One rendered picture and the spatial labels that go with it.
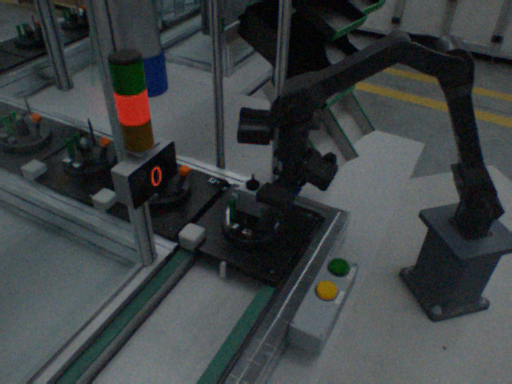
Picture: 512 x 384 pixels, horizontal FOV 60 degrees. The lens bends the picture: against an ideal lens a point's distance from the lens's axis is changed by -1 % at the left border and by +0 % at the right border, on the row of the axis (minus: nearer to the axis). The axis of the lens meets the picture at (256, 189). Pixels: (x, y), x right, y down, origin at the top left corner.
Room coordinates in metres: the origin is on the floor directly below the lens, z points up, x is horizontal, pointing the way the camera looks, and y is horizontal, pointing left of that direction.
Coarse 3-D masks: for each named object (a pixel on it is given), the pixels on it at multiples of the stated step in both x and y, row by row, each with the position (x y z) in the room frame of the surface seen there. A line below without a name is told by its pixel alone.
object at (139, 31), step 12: (120, 0) 1.60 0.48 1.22; (132, 0) 1.58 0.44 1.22; (144, 0) 1.60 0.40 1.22; (120, 12) 1.60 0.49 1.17; (132, 12) 1.58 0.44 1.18; (144, 12) 1.59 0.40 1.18; (156, 12) 1.65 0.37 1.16; (120, 24) 1.61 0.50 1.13; (132, 24) 1.58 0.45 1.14; (144, 24) 1.59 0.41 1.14; (156, 24) 1.63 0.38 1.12; (132, 36) 1.58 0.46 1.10; (144, 36) 1.59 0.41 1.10; (156, 36) 1.62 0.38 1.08; (132, 48) 1.59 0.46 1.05; (144, 48) 1.59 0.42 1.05; (156, 48) 1.62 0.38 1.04
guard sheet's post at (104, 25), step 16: (96, 0) 0.63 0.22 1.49; (112, 0) 0.65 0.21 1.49; (96, 16) 0.63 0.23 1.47; (112, 16) 0.65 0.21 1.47; (112, 32) 0.65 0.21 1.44; (112, 48) 0.64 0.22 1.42; (112, 96) 0.63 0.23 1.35; (144, 208) 0.65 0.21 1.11; (144, 224) 0.64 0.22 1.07; (144, 240) 0.63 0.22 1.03; (144, 256) 0.63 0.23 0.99
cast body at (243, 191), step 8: (248, 184) 0.74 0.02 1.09; (256, 184) 0.74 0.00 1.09; (240, 192) 0.74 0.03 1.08; (248, 192) 0.73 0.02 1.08; (256, 192) 0.73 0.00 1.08; (240, 200) 0.74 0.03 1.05; (248, 200) 0.73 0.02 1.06; (240, 208) 0.74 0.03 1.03; (248, 208) 0.73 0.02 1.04; (256, 208) 0.72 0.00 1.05; (264, 208) 0.73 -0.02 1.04; (256, 216) 0.72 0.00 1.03
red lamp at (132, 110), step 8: (120, 96) 0.61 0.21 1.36; (128, 96) 0.61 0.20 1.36; (136, 96) 0.62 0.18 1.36; (144, 96) 0.63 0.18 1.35; (120, 104) 0.61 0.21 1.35; (128, 104) 0.61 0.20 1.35; (136, 104) 0.61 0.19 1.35; (144, 104) 0.62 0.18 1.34; (120, 112) 0.61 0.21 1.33; (128, 112) 0.61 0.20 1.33; (136, 112) 0.61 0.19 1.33; (144, 112) 0.62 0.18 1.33; (120, 120) 0.62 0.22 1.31; (128, 120) 0.61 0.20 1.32; (136, 120) 0.61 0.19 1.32; (144, 120) 0.62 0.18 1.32
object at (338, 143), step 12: (324, 120) 1.04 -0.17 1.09; (336, 120) 1.02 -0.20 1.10; (312, 132) 0.99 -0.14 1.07; (324, 132) 1.02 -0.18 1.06; (336, 132) 1.01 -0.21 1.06; (312, 144) 0.91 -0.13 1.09; (324, 144) 0.99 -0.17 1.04; (336, 144) 1.01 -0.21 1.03; (348, 144) 0.99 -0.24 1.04; (336, 156) 0.98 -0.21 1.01; (348, 156) 0.99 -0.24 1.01
